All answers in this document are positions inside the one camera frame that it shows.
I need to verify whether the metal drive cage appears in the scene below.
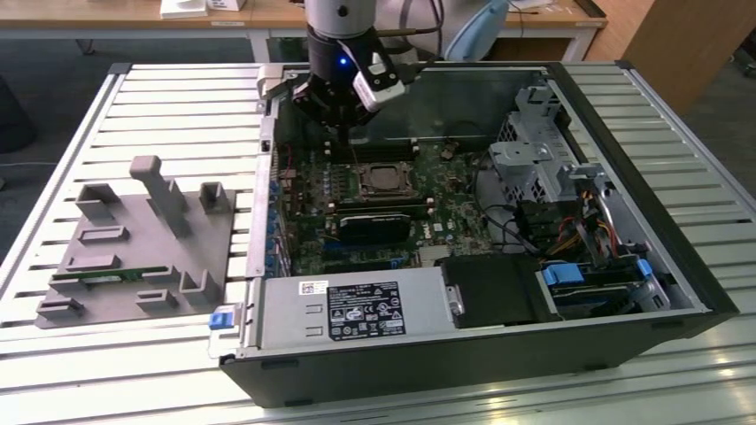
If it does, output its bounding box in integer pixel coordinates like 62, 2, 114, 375
486, 86, 621, 209

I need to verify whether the grey parts rack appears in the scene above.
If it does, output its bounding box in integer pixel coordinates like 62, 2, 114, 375
33, 154, 238, 331

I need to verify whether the silver CPU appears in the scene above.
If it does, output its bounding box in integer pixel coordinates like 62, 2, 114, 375
367, 167, 403, 190

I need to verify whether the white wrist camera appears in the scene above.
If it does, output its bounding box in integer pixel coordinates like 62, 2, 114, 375
338, 27, 409, 112

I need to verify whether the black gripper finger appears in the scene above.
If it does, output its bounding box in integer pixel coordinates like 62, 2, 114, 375
291, 81, 343, 165
339, 107, 379, 164

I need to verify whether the black graphics card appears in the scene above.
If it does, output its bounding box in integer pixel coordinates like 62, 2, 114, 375
329, 210, 414, 247

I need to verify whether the blue case latch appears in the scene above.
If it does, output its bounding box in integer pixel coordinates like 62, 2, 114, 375
207, 309, 237, 332

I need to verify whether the black PC case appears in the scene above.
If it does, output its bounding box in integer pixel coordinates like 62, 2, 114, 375
215, 60, 739, 409

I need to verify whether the black RAM slot bank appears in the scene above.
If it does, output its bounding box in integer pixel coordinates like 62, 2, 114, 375
333, 199, 429, 216
326, 137, 418, 164

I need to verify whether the silver power supply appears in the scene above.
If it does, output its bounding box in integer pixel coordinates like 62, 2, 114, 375
255, 269, 450, 353

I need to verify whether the black plastic shroud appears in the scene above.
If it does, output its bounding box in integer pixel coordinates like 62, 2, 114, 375
439, 254, 559, 329

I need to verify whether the wooden desk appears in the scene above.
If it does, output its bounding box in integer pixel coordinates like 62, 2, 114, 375
0, 0, 609, 63

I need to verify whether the hard disk in blue carrier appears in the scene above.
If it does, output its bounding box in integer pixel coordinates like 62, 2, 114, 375
537, 260, 642, 321

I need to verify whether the green motherboard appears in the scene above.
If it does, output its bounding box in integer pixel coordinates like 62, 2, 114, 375
267, 139, 502, 278

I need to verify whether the CPU socket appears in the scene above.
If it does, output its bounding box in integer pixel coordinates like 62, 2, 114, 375
350, 160, 421, 201

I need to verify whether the wooden cabinet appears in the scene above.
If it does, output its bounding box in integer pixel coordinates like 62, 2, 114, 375
581, 0, 756, 115

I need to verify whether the coloured power wire bundle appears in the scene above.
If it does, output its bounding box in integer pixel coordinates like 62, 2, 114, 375
545, 188, 622, 267

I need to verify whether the metal socket cover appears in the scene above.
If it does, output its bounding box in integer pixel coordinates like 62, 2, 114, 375
353, 161, 419, 198

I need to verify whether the green RAM stick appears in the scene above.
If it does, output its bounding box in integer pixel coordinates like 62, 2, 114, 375
49, 265, 166, 284

